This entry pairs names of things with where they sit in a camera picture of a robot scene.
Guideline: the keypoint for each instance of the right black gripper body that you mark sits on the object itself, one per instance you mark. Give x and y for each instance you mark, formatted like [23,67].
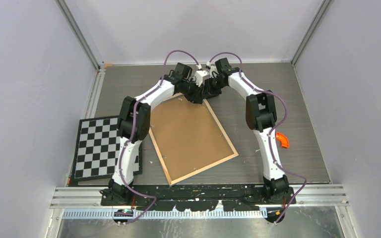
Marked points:
[213,87]

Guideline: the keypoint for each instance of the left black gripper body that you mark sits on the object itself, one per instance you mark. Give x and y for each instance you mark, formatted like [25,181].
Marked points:
[191,91]

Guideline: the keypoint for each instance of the blue picture frame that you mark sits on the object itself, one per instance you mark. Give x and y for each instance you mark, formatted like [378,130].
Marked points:
[188,138]

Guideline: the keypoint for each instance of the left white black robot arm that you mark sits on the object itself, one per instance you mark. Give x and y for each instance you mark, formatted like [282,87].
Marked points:
[134,123]

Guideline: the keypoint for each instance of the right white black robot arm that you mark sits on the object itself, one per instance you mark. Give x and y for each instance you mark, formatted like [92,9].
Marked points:
[261,118]

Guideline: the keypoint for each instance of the orange curved plastic piece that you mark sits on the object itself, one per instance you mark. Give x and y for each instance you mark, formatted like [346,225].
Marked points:
[283,140]

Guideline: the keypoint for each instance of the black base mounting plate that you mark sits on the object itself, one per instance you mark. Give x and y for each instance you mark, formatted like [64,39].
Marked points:
[196,197]

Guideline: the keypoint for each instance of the black white checkerboard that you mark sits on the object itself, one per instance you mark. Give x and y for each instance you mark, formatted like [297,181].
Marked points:
[97,149]

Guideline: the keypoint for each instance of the white perforated strip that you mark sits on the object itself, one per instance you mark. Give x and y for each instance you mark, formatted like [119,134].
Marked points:
[113,213]

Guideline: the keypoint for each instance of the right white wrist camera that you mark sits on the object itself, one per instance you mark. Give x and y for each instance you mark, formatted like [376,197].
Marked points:
[211,69]

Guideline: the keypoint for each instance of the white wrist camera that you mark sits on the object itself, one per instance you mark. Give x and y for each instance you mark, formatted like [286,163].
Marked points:
[211,69]
[200,75]

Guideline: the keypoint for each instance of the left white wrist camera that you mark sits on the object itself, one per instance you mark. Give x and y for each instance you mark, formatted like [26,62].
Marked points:
[200,75]

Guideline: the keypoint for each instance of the right corner aluminium post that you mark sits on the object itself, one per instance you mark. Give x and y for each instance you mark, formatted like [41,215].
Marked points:
[321,12]

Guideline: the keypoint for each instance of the corner aluminium post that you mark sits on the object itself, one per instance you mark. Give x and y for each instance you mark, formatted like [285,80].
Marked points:
[321,12]
[63,6]

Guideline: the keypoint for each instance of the aluminium front rail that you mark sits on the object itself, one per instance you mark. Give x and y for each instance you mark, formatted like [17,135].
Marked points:
[312,195]

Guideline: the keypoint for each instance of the left corner aluminium post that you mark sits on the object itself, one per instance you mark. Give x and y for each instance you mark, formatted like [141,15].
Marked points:
[63,6]

